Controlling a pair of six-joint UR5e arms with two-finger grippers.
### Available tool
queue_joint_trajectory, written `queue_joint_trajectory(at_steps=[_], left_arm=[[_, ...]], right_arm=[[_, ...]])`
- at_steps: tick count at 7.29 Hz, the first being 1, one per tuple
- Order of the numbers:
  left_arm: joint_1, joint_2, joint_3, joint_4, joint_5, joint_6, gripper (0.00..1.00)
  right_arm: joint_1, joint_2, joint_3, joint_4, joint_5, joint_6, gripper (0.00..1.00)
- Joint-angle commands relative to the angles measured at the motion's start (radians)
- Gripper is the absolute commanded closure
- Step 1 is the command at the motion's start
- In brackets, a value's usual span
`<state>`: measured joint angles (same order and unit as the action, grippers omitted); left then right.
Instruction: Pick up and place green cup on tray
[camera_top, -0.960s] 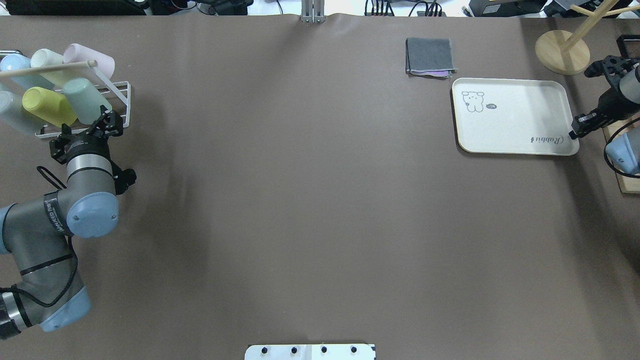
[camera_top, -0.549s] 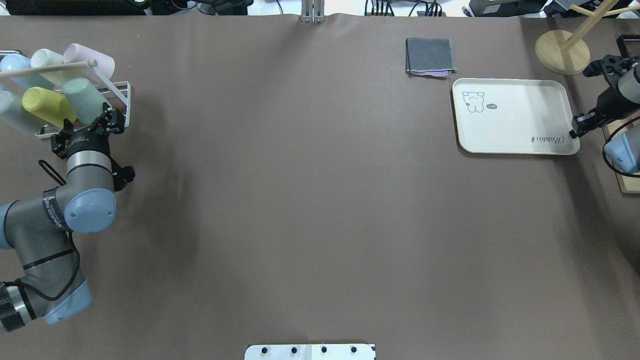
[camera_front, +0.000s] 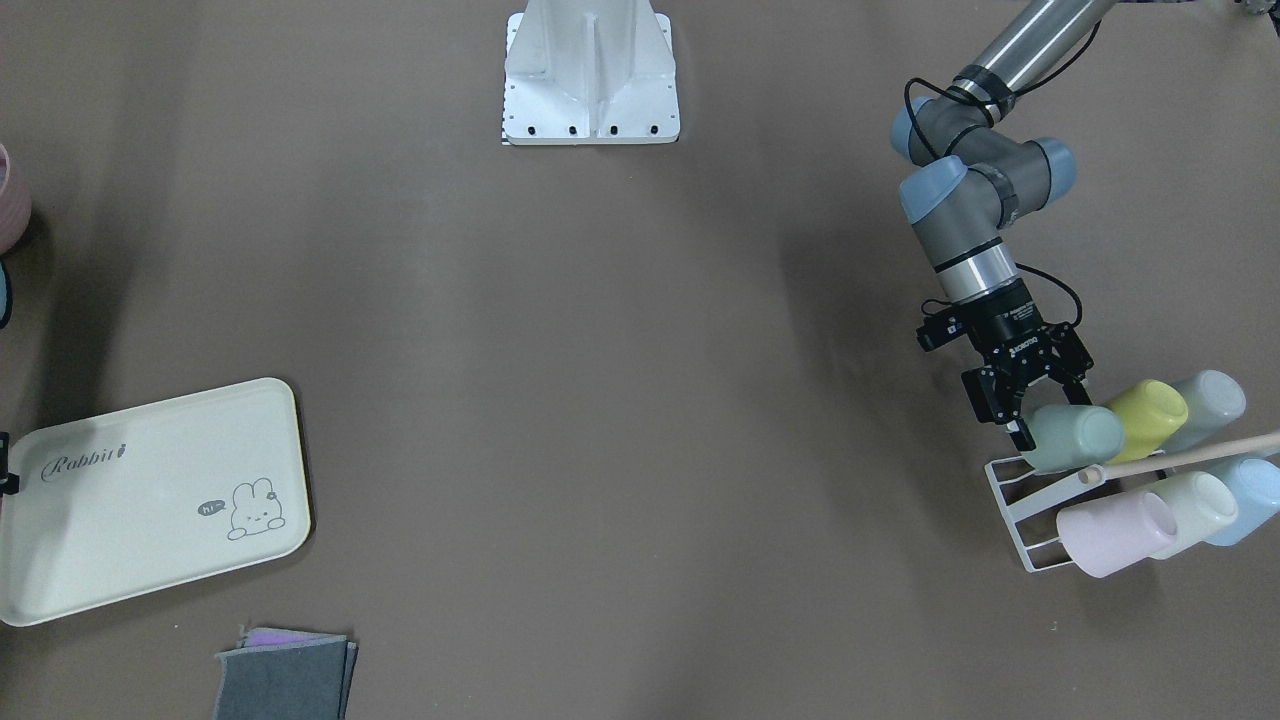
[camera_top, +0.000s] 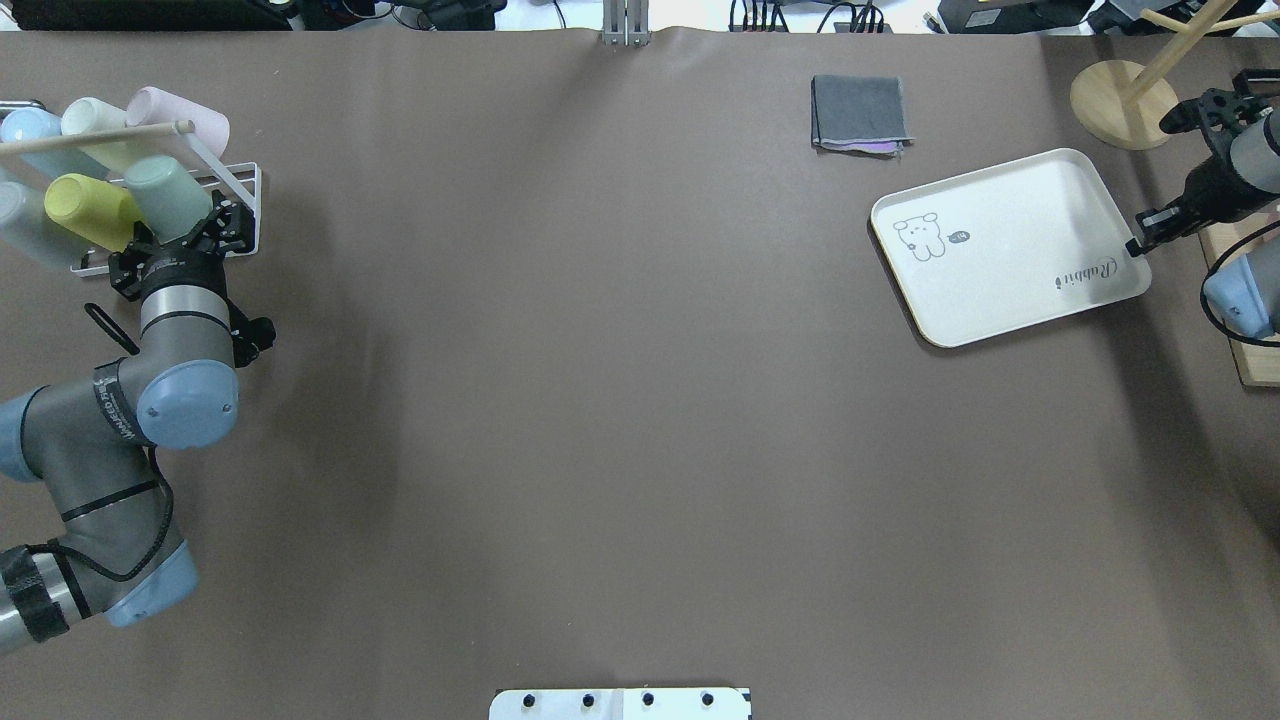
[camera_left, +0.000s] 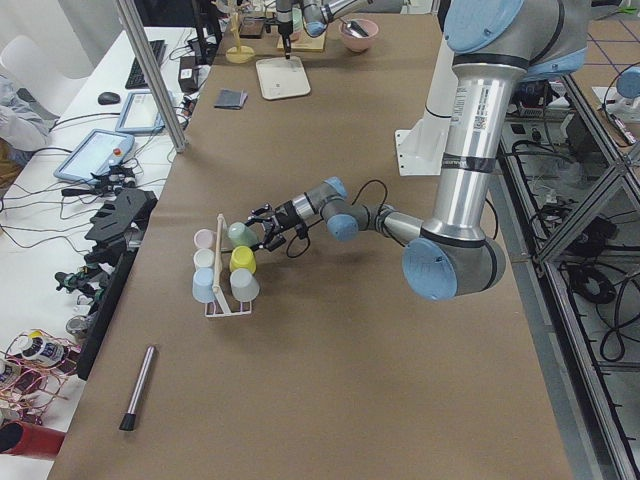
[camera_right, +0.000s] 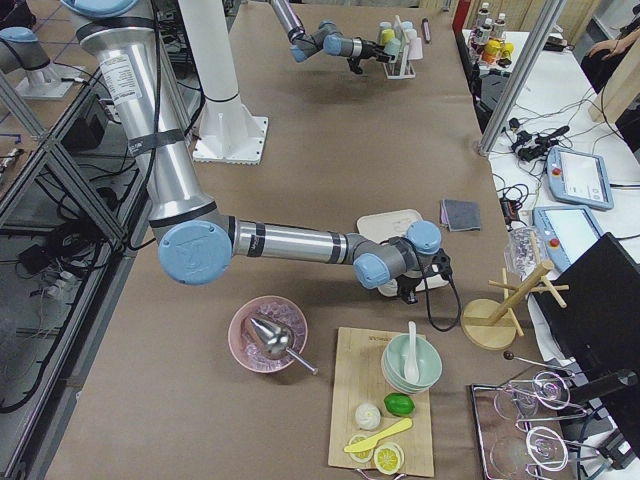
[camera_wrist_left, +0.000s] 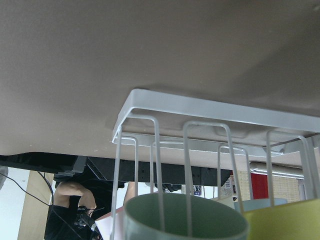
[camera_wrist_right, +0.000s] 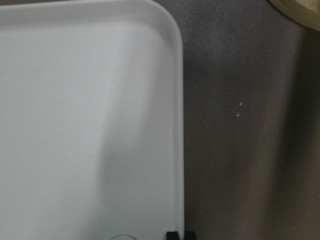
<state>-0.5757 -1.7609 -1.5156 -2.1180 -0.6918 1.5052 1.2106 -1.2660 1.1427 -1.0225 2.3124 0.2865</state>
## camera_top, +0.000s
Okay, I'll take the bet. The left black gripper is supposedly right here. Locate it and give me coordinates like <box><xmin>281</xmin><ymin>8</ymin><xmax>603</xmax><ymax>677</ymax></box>
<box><xmin>108</xmin><ymin>196</ymin><xmax>259</xmax><ymax>301</ymax></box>

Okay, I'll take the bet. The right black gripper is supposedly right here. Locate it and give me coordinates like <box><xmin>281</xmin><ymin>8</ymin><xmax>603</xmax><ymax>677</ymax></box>
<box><xmin>1125</xmin><ymin>165</ymin><xmax>1251</xmax><ymax>258</ymax></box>

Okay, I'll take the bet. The green cup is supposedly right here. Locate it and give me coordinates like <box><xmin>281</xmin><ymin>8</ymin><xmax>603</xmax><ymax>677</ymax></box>
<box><xmin>123</xmin><ymin>154</ymin><xmax>212</xmax><ymax>243</ymax></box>

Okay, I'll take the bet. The cream rabbit tray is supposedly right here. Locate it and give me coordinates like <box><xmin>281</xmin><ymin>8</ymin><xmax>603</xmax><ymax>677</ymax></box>
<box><xmin>870</xmin><ymin>149</ymin><xmax>1152</xmax><ymax>348</ymax></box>

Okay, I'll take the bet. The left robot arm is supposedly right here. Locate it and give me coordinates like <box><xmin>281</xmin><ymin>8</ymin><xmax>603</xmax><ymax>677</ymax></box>
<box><xmin>1</xmin><ymin>193</ymin><xmax>275</xmax><ymax>653</ymax></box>

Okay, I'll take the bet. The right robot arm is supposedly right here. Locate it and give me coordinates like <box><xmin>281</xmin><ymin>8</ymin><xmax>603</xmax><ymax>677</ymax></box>
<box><xmin>1126</xmin><ymin>88</ymin><xmax>1279</xmax><ymax>348</ymax></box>

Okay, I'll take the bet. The yellow cup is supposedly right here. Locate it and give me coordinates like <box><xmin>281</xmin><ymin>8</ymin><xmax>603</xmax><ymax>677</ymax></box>
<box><xmin>44</xmin><ymin>173</ymin><xmax>145</xmax><ymax>252</ymax></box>

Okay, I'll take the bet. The grey-blue cup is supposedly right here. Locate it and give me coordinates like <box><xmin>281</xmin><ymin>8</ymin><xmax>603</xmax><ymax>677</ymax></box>
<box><xmin>1</xmin><ymin>181</ymin><xmax>88</xmax><ymax>270</ymax></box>

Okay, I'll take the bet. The pink cup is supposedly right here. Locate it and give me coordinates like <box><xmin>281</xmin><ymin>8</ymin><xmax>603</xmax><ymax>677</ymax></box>
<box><xmin>125</xmin><ymin>86</ymin><xmax>230</xmax><ymax>159</ymax></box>

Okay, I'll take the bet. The cream cup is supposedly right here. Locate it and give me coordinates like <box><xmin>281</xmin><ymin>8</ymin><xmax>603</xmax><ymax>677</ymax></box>
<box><xmin>60</xmin><ymin>97</ymin><xmax>156</xmax><ymax>176</ymax></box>

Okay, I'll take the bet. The light blue cup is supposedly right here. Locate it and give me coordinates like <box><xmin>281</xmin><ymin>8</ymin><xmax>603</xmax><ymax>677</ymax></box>
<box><xmin>0</xmin><ymin>108</ymin><xmax>81</xmax><ymax>183</ymax></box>

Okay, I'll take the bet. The wooden mug tree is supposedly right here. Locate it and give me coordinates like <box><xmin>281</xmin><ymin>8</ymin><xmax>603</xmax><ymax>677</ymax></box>
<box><xmin>1069</xmin><ymin>1</ymin><xmax>1279</xmax><ymax>151</ymax></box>

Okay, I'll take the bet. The grey folded cloth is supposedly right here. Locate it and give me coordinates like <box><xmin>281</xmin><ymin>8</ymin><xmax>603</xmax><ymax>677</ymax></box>
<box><xmin>810</xmin><ymin>74</ymin><xmax>915</xmax><ymax>156</ymax></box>

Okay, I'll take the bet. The white wire cup rack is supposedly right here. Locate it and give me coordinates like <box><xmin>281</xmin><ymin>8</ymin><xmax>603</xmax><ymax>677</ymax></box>
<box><xmin>67</xmin><ymin>133</ymin><xmax>268</xmax><ymax>278</ymax></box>

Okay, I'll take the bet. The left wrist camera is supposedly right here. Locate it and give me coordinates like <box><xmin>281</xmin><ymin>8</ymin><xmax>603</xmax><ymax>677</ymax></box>
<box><xmin>229</xmin><ymin>304</ymin><xmax>276</xmax><ymax>369</ymax></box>

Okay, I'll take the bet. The wooden rack handle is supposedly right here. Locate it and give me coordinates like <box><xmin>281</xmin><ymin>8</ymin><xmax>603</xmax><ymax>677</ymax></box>
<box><xmin>0</xmin><ymin>120</ymin><xmax>196</xmax><ymax>158</ymax></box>

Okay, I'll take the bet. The aluminium frame post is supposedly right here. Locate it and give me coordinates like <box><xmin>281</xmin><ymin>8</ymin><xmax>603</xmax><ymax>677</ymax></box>
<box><xmin>600</xmin><ymin>0</ymin><xmax>652</xmax><ymax>47</ymax></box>

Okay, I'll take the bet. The white pedestal column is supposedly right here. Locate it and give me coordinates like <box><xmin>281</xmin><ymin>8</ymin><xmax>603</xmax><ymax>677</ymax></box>
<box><xmin>488</xmin><ymin>685</ymin><xmax>754</xmax><ymax>719</ymax></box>

